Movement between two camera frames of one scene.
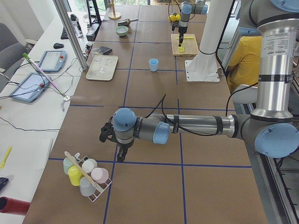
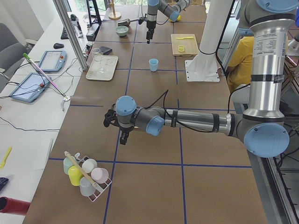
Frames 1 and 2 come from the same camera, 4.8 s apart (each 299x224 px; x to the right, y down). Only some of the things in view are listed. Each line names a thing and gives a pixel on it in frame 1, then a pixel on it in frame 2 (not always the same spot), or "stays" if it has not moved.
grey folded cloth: x=105 y=50 stays
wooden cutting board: x=190 y=45 stays
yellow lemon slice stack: x=181 y=49 stays
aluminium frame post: x=70 y=29 stays
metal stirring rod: x=25 y=54 stays
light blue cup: x=153 y=64 stays
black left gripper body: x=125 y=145 → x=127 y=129
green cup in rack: x=67 y=164 stays
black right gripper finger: x=180 y=41 → x=148 y=37
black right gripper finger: x=181 y=39 → x=152 y=31
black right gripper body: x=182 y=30 → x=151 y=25
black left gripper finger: x=120 y=156 → x=122 y=138
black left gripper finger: x=124 y=152 → x=127 y=135
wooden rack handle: x=94 y=184 stays
